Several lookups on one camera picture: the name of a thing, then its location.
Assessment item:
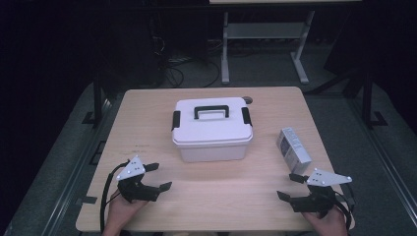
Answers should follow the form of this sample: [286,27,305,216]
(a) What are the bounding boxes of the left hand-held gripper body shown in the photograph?
[116,154,162,204]

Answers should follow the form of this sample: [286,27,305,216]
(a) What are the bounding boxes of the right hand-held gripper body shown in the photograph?
[289,167,357,219]

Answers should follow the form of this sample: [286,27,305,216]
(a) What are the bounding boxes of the small white and blue carton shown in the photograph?
[275,126,313,176]

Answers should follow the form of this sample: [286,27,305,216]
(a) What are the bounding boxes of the white plastic storage box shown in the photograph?
[172,137,254,163]

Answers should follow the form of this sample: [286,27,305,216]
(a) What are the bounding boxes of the white lid with black handle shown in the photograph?
[170,96,255,146]

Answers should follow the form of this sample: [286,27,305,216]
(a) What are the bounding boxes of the person's right hand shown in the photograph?
[300,206,350,236]

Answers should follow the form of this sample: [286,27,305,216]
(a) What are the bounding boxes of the person's left hand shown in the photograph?
[101,191,149,236]

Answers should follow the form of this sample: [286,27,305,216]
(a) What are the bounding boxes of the black tape strip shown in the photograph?
[75,195,98,206]

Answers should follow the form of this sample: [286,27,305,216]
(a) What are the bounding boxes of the black metal stand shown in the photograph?
[359,68,389,130]
[82,73,111,128]

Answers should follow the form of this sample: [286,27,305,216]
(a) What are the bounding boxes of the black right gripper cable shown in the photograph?
[333,183,358,231]

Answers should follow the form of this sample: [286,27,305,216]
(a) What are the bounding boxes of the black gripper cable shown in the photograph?
[333,183,358,231]
[99,159,132,233]

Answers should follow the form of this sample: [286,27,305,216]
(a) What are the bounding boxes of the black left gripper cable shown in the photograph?
[99,159,132,233]

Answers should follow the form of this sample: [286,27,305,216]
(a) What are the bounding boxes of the black floor cables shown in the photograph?
[150,34,222,89]

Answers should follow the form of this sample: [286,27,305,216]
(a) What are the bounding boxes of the white metal table frame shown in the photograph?
[208,0,363,86]

